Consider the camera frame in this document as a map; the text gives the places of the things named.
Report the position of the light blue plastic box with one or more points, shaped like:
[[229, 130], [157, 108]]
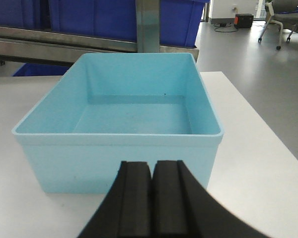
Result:
[[109, 108]]

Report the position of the blue storage bin right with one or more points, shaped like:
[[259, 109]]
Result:
[[179, 21]]

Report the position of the blue storage bin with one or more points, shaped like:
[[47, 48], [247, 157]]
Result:
[[114, 19], [179, 21]]

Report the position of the grey office chair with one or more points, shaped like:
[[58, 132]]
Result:
[[284, 13]]

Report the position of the blue storage bin left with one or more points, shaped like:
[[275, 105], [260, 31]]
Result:
[[114, 19]]

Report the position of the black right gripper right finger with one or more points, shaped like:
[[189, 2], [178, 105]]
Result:
[[182, 208]]

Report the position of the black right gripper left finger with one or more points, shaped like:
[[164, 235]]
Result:
[[125, 211]]

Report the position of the metal shelf rack frame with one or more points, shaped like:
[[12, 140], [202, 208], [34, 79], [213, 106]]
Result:
[[46, 47]]

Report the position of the black orange floor box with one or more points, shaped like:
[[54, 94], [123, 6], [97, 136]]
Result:
[[243, 20]]

